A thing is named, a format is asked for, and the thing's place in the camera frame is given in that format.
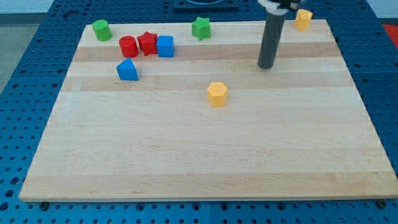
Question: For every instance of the wooden board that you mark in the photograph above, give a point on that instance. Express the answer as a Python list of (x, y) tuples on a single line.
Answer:
[(298, 131)]

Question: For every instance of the blue triangle block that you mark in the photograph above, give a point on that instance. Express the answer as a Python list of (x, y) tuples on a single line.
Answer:
[(127, 70)]

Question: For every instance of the red star block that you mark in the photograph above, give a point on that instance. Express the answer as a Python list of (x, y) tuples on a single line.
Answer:
[(148, 43)]

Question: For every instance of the green cylinder block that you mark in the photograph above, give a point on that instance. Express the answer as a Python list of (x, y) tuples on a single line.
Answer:
[(102, 30)]

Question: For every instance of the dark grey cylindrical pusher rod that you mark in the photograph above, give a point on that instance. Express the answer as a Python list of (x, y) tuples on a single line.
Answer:
[(270, 40)]

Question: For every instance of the yellow heart block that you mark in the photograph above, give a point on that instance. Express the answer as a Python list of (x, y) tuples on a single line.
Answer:
[(303, 18)]

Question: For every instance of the yellow hexagon block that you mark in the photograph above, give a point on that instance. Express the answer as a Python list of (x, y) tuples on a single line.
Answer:
[(217, 94)]

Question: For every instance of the blue cube block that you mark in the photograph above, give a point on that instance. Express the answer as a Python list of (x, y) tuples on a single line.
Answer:
[(165, 46)]

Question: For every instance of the red cylinder block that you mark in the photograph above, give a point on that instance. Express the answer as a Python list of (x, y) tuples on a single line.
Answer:
[(128, 46)]

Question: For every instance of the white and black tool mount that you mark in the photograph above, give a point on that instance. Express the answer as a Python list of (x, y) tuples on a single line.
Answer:
[(281, 6)]

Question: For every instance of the green star block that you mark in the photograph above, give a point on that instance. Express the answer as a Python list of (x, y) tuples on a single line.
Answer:
[(201, 28)]

